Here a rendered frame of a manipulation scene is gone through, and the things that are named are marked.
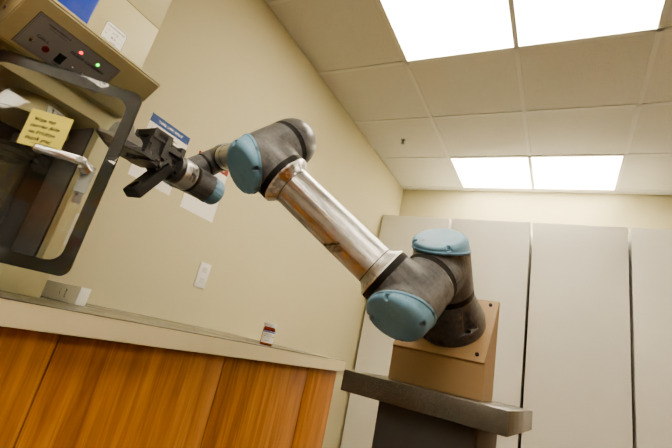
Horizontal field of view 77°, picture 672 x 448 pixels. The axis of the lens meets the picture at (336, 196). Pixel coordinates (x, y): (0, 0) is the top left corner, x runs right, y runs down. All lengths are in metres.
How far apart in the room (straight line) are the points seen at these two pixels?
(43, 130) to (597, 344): 3.20
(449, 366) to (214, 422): 0.62
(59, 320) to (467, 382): 0.75
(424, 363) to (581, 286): 2.56
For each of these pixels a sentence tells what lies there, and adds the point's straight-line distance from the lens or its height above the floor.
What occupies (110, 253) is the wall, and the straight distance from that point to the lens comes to 1.78.
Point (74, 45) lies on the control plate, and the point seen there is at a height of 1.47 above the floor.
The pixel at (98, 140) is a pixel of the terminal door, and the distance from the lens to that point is 0.99.
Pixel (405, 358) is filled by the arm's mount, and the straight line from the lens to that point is 0.99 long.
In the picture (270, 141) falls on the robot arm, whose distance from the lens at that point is 0.88.
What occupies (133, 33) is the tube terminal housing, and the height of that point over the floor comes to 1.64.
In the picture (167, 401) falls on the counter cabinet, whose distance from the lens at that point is 1.11.
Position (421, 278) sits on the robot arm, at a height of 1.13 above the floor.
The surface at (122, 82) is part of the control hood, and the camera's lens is 1.19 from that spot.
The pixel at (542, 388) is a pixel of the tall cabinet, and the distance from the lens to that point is 3.37.
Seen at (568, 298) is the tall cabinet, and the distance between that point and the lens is 3.44.
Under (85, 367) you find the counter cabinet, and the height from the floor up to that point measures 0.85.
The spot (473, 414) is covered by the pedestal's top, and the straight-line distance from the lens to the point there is 0.85.
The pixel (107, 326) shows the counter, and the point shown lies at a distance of 0.92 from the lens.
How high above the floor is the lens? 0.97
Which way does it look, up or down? 20 degrees up
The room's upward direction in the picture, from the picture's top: 13 degrees clockwise
